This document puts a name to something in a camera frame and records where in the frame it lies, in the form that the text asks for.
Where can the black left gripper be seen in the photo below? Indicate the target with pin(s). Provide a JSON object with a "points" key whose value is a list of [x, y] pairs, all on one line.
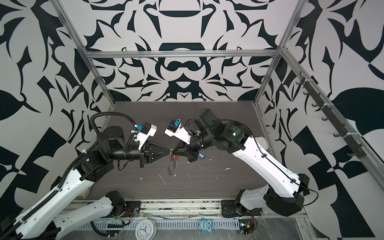
{"points": [[144, 153]]}

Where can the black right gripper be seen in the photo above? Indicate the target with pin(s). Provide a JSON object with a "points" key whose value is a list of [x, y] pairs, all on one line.
{"points": [[188, 150]]}

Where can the blue key tag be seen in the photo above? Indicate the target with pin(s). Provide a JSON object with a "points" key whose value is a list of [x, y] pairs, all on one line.
{"points": [[202, 156]]}

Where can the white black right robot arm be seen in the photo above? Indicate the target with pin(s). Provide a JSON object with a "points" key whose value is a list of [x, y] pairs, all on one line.
{"points": [[283, 192]]}

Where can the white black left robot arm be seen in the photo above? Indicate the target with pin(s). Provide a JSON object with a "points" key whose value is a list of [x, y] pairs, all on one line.
{"points": [[45, 221]]}

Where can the round white analog clock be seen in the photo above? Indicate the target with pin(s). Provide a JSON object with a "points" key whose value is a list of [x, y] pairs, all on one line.
{"points": [[146, 230]]}

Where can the blue owl figure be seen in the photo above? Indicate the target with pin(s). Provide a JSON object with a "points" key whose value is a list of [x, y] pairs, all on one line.
{"points": [[205, 225]]}

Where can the white square clock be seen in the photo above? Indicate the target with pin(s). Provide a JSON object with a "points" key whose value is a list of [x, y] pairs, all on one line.
{"points": [[262, 142]]}

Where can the small electronics board left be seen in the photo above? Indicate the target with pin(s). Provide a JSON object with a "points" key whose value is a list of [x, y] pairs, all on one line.
{"points": [[119, 223]]}

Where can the small electronics board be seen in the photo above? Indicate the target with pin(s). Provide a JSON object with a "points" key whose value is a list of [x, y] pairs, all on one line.
{"points": [[247, 226], [119, 223]]}

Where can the small electronics board right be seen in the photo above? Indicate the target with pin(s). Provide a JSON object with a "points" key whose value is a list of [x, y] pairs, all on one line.
{"points": [[247, 226]]}

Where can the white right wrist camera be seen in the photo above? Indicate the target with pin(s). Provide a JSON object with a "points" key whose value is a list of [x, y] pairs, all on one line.
{"points": [[177, 130]]}

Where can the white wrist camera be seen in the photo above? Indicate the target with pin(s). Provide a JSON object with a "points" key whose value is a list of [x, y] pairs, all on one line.
{"points": [[143, 132], [177, 130]]}

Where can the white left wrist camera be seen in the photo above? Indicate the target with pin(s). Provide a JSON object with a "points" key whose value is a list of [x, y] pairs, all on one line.
{"points": [[143, 132]]}

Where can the white slotted cable duct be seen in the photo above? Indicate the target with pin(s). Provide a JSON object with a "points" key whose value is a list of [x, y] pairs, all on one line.
{"points": [[187, 224]]}

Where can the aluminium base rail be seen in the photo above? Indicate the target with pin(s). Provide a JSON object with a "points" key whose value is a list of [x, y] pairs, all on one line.
{"points": [[173, 208]]}

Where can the black wall hook rail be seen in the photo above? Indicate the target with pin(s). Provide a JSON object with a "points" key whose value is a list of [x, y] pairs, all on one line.
{"points": [[334, 116]]}

